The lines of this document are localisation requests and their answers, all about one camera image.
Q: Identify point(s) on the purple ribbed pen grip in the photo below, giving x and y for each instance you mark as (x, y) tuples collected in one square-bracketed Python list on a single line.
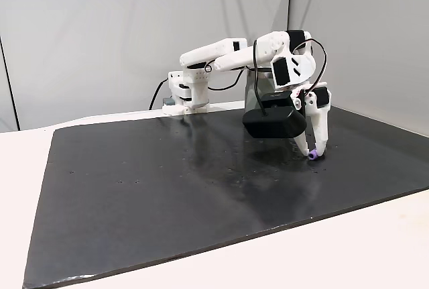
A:
[(313, 156)]

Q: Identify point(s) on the black oval camera box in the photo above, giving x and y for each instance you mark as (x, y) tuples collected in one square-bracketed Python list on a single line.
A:
[(275, 123)]

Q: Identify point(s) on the black glossy mat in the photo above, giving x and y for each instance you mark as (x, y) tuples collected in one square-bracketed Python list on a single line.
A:
[(134, 185)]

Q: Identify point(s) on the grey table clamp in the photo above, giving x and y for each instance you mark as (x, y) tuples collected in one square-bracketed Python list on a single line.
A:
[(168, 101)]

